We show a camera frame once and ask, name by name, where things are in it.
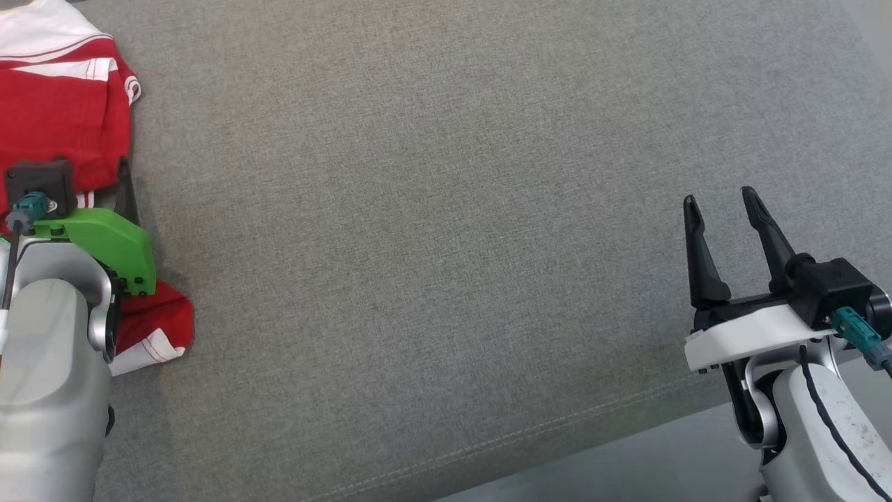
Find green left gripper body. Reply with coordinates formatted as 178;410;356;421
31;208;157;296

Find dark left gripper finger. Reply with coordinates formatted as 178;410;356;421
115;157;140;224

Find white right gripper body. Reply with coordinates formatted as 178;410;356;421
684;293;837;374

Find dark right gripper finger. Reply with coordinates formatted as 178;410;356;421
741;186;799;294
683;195;732;309

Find red shorts with white stripe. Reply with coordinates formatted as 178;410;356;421
0;38;194;377

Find black cable with teal plug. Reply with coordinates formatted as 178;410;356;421
0;192;49;314
833;307;892;374

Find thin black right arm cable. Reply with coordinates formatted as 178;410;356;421
800;345;892;502

